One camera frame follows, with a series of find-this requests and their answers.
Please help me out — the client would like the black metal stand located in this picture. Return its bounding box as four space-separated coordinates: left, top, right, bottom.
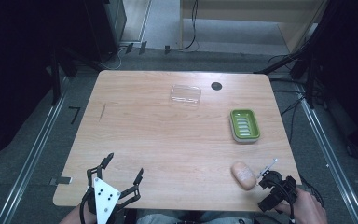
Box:
254 0 349 110
45 45 102 106

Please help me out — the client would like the beige soap bar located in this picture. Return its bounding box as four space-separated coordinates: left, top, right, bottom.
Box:
230 161 257 191

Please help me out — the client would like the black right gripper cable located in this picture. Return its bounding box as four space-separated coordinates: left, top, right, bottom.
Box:
268 178 296 223

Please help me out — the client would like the metal floor rail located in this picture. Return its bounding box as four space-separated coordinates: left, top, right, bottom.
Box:
293 82 358 224
0 76 71 224

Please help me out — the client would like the grey tape strip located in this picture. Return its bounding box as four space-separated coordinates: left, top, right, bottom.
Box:
49 175 74 186

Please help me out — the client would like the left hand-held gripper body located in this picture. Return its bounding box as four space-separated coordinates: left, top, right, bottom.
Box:
79 176 129 224

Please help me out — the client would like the black hanging cable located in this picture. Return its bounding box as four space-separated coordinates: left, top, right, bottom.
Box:
164 0 200 54

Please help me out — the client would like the person's right hand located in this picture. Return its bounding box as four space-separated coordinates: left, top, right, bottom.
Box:
273 187 329 224

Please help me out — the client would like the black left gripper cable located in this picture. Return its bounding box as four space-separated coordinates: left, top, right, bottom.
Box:
78 186 91 224

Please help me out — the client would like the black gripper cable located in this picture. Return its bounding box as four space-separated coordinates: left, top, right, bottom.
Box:
268 178 296 223
78 186 91 224

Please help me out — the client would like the dark cabinet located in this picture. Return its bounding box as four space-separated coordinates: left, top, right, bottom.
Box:
83 0 128 63

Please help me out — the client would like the green soap dish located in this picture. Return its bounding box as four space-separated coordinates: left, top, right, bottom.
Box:
228 108 261 144

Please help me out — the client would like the black angled floor tape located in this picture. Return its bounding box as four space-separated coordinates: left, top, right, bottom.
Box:
68 105 82 125

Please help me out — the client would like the person's left hand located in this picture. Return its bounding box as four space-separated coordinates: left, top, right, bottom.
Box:
59 203 98 224

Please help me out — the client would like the clear plastic lid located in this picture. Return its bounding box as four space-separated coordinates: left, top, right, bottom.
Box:
170 84 202 105

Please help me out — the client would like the light wooden furniture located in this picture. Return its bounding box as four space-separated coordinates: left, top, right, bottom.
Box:
179 0 329 54

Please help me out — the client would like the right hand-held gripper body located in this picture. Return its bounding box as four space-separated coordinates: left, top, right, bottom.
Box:
257 170 299 216

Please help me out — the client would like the white floor cable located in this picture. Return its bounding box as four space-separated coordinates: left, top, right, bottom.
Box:
101 46 129 71

